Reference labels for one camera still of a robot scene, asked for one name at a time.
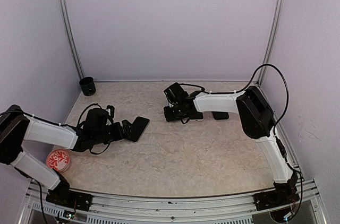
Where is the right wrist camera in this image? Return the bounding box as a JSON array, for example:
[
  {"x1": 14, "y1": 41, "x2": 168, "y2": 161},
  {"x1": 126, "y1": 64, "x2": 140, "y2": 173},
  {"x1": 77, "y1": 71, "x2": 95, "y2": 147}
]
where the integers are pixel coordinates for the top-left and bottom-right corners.
[{"x1": 164, "y1": 82, "x2": 189, "y2": 105}]

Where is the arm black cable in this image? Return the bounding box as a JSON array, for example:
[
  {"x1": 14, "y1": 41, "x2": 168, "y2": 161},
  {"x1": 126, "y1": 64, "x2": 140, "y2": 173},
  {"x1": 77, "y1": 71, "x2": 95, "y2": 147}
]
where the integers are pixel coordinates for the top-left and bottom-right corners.
[
  {"x1": 180, "y1": 64, "x2": 303, "y2": 182},
  {"x1": 0, "y1": 103, "x2": 112, "y2": 156}
]

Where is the left aluminium frame post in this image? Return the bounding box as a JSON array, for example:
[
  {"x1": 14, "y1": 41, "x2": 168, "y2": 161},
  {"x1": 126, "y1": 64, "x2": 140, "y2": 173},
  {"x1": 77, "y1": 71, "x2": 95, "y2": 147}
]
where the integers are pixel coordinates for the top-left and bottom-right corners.
[{"x1": 58, "y1": 0, "x2": 84, "y2": 80}]

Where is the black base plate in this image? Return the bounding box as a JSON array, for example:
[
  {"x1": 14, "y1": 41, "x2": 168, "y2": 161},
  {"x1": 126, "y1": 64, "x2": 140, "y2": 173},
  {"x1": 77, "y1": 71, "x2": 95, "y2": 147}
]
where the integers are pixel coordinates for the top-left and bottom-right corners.
[
  {"x1": 253, "y1": 183, "x2": 300, "y2": 211},
  {"x1": 46, "y1": 185, "x2": 93, "y2": 212}
]

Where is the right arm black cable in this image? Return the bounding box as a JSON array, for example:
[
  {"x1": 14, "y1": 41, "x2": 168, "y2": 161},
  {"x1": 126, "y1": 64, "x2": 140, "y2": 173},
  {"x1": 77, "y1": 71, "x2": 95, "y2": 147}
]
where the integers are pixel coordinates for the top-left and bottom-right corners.
[{"x1": 180, "y1": 64, "x2": 303, "y2": 182}]

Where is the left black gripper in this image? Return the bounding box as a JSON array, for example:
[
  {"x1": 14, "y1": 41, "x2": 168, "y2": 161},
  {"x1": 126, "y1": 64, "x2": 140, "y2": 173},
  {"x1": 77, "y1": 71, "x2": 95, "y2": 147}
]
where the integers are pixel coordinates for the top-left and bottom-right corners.
[{"x1": 93, "y1": 119, "x2": 135, "y2": 144}]

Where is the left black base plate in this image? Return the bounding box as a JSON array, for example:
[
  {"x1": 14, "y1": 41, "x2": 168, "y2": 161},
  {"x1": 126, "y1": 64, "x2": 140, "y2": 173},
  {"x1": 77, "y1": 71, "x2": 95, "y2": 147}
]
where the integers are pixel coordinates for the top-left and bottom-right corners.
[{"x1": 46, "y1": 185, "x2": 93, "y2": 212}]

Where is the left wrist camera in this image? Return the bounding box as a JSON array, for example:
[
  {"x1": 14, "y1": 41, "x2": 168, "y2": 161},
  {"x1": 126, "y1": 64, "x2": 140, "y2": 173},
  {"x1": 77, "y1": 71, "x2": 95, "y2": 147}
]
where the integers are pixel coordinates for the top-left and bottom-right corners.
[{"x1": 83, "y1": 105, "x2": 115, "y2": 132}]

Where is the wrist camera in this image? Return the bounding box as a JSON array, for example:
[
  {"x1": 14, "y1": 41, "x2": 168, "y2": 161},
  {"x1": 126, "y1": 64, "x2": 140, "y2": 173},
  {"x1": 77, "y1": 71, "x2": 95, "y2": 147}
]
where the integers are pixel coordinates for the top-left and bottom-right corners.
[
  {"x1": 83, "y1": 105, "x2": 115, "y2": 132},
  {"x1": 164, "y1": 82, "x2": 189, "y2": 105}
]

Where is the dark green cup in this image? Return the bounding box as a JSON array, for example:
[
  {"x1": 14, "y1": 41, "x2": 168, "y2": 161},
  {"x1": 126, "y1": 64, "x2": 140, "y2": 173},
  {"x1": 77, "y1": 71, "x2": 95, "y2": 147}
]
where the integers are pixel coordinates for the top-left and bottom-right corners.
[{"x1": 79, "y1": 76, "x2": 96, "y2": 97}]

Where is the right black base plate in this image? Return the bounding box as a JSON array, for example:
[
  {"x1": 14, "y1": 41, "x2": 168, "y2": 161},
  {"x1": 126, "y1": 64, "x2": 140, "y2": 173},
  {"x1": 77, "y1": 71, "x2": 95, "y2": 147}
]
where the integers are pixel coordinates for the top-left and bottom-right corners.
[{"x1": 253, "y1": 183, "x2": 300, "y2": 211}]

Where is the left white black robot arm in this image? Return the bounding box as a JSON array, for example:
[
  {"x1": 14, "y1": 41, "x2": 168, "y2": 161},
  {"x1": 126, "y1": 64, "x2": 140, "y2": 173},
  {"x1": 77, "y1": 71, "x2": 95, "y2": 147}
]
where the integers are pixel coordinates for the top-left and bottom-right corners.
[{"x1": 1, "y1": 104, "x2": 149, "y2": 205}]

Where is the large black smartphone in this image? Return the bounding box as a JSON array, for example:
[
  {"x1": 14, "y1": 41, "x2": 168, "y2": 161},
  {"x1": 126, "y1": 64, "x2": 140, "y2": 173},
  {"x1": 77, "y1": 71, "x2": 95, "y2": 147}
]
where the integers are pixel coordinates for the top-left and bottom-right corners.
[{"x1": 212, "y1": 112, "x2": 229, "y2": 120}]

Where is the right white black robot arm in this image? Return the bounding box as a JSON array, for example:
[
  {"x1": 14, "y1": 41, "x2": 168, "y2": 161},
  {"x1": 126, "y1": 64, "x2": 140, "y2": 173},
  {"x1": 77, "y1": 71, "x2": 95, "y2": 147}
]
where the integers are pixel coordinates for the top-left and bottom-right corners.
[{"x1": 164, "y1": 83, "x2": 301, "y2": 210}]

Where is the red white round dish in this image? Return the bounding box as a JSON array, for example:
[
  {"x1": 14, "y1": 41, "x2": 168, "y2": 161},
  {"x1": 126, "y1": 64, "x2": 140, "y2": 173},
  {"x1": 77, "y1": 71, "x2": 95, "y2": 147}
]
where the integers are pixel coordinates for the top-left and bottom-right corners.
[{"x1": 46, "y1": 149, "x2": 71, "y2": 173}]

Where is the aluminium frame post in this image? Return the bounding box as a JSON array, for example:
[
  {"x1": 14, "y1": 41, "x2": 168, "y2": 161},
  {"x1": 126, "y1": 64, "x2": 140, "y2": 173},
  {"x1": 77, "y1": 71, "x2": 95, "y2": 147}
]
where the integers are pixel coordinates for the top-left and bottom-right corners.
[
  {"x1": 256, "y1": 0, "x2": 288, "y2": 85},
  {"x1": 58, "y1": 0, "x2": 84, "y2": 80}
]

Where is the front aluminium rail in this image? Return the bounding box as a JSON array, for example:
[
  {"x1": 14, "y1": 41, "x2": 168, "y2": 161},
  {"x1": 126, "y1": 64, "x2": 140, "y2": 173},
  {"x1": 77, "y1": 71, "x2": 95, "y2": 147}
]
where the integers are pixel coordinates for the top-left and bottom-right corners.
[{"x1": 17, "y1": 178, "x2": 329, "y2": 224}]

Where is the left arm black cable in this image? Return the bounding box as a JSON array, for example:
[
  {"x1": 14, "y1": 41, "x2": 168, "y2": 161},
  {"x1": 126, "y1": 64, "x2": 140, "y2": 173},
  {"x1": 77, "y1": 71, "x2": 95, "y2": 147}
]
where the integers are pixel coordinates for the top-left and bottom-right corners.
[{"x1": 0, "y1": 103, "x2": 112, "y2": 156}]

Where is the right aluminium frame post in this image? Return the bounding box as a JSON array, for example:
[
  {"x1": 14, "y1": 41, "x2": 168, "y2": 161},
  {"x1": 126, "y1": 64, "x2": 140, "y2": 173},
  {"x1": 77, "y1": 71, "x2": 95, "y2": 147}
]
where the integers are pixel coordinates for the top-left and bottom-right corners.
[{"x1": 256, "y1": 0, "x2": 288, "y2": 85}]

